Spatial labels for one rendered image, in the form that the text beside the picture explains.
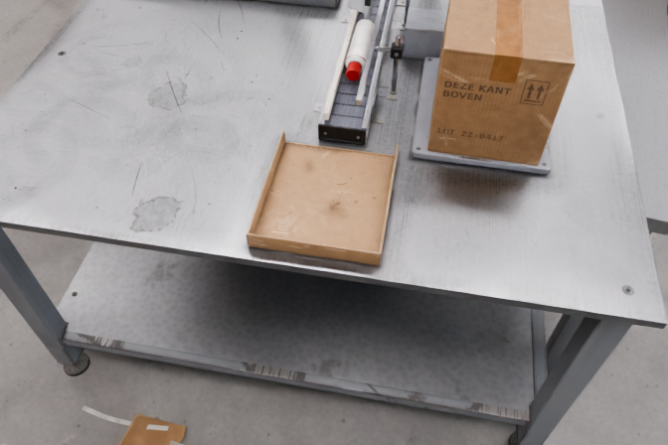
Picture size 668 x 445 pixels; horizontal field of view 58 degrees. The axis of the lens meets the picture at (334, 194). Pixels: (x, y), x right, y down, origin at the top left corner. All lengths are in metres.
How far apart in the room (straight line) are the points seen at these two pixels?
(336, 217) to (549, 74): 0.49
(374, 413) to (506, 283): 0.86
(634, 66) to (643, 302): 0.74
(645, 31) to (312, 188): 1.08
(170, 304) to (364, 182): 0.83
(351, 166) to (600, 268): 0.54
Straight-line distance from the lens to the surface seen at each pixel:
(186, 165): 1.37
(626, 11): 2.00
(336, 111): 1.38
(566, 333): 1.80
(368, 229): 1.21
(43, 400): 2.12
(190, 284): 1.91
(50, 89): 1.68
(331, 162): 1.33
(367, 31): 1.55
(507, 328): 1.85
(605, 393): 2.11
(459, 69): 1.20
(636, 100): 1.66
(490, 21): 1.27
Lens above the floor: 1.78
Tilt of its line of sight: 49 degrees down
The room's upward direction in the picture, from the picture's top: straight up
